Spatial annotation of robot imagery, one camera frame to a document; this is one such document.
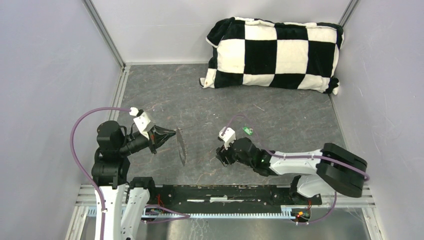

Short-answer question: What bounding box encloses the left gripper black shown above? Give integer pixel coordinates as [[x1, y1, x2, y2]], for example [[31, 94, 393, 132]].
[[118, 123, 176, 155]]

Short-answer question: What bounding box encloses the green key tag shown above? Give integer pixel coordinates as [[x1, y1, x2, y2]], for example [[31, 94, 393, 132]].
[[242, 126, 254, 136]]

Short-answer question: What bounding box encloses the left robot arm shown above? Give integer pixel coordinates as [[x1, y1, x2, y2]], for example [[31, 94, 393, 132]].
[[91, 120, 176, 240]]

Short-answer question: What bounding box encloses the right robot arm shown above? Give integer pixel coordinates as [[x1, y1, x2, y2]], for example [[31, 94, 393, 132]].
[[216, 137, 369, 204]]

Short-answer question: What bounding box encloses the left base circuit board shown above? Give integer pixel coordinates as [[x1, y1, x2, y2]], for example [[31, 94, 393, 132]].
[[143, 207, 164, 216]]

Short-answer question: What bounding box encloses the base circuit board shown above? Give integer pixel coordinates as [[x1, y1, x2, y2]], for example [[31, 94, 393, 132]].
[[291, 210, 311, 222], [143, 207, 164, 216]]

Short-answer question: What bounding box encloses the right base circuit board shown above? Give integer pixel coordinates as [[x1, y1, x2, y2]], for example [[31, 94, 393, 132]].
[[291, 210, 311, 222]]

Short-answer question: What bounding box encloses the black white checkered pillow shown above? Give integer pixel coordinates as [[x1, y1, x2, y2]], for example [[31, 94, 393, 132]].
[[199, 17, 344, 95]]

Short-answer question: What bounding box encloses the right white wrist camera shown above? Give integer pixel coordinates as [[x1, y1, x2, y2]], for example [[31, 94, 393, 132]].
[[218, 127, 237, 150]]

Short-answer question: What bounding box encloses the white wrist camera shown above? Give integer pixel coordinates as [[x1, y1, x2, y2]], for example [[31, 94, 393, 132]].
[[129, 107, 155, 140], [218, 127, 237, 150]]

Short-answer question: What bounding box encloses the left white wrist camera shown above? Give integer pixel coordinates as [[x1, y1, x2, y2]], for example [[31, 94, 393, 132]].
[[129, 107, 155, 140]]

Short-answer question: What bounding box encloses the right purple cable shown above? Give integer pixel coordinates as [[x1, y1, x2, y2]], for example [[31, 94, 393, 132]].
[[221, 114, 371, 225]]

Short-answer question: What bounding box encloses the purple cable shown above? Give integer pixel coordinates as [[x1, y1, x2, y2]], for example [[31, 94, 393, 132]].
[[221, 114, 371, 225], [69, 106, 133, 240]]

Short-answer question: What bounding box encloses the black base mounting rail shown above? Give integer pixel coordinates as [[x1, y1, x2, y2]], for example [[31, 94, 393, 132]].
[[148, 185, 323, 214]]

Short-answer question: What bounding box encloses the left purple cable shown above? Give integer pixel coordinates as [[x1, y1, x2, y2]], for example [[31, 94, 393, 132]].
[[69, 106, 133, 240]]

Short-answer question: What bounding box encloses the white toothed cable strip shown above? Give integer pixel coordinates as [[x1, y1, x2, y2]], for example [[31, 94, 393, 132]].
[[86, 206, 299, 220]]

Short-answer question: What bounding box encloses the aluminium frame rail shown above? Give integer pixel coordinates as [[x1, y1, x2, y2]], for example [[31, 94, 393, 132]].
[[74, 184, 376, 209]]

